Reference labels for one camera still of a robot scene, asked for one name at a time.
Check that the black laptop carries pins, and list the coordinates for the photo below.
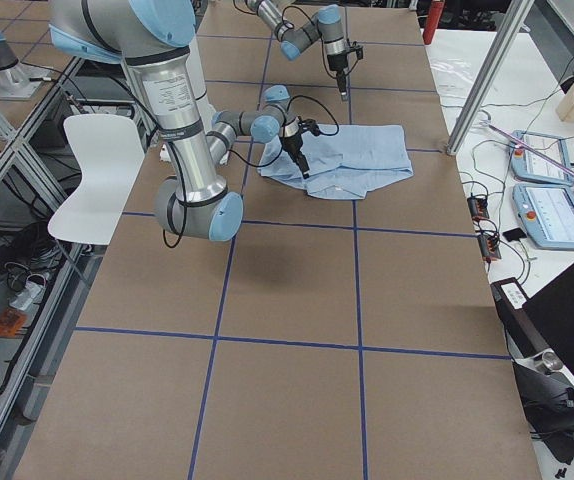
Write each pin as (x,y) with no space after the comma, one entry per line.
(541,321)

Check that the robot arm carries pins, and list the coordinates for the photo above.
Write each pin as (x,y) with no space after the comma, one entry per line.
(151,39)
(325,27)

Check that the aluminium frame post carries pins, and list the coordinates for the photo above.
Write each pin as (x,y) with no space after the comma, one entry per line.
(503,40)

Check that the black monitor stand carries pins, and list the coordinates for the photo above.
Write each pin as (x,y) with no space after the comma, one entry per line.
(548,404)

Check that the orange terminal block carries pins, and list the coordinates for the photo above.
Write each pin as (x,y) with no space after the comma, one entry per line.
(478,208)

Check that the clear plastic bag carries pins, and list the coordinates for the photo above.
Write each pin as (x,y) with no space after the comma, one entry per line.
(453,78)

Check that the white chair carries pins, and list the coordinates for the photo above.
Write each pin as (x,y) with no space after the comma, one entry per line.
(109,152)

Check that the reacher grabber stick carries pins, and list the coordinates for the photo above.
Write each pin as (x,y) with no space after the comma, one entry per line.
(516,142)

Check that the light blue button shirt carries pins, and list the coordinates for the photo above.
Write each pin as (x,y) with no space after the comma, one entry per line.
(346,166)

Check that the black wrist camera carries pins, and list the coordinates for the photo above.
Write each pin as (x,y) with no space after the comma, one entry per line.
(356,49)
(308,126)

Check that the red cylinder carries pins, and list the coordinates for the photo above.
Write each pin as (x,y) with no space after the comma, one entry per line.
(432,20)

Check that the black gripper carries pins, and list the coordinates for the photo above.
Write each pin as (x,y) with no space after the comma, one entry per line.
(293,146)
(337,63)

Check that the lower blue teach pendant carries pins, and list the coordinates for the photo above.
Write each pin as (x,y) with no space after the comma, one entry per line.
(546,213)

